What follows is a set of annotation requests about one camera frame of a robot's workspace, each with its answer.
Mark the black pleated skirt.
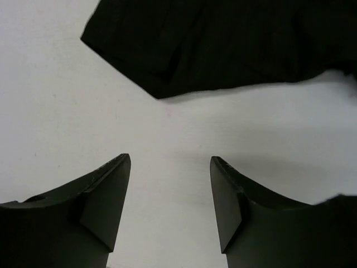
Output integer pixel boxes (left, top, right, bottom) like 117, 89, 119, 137
81, 1, 356, 99

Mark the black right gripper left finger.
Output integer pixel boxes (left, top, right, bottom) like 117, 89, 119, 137
1, 154, 131, 267

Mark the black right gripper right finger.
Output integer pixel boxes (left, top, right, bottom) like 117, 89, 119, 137
210, 156, 356, 267

